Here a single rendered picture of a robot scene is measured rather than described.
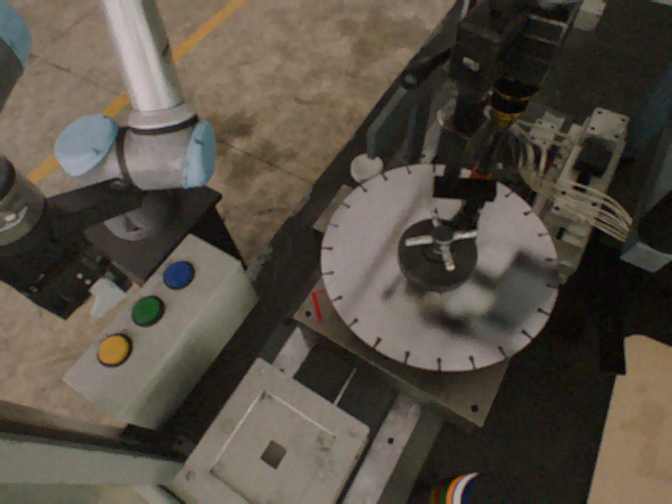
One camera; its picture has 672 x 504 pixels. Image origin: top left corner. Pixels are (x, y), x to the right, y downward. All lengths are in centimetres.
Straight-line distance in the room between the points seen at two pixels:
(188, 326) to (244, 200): 129
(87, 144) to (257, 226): 108
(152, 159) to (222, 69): 181
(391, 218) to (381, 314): 15
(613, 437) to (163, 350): 69
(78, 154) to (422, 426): 72
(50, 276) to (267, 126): 175
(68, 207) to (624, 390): 83
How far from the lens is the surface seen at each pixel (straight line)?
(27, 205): 46
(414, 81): 43
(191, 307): 68
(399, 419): 73
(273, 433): 60
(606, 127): 95
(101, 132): 85
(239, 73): 252
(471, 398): 66
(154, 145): 79
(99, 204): 53
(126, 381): 68
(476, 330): 58
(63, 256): 53
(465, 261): 61
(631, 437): 84
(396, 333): 56
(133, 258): 96
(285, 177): 195
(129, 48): 77
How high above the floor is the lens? 148
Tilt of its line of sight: 61 degrees down
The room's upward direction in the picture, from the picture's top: 7 degrees counter-clockwise
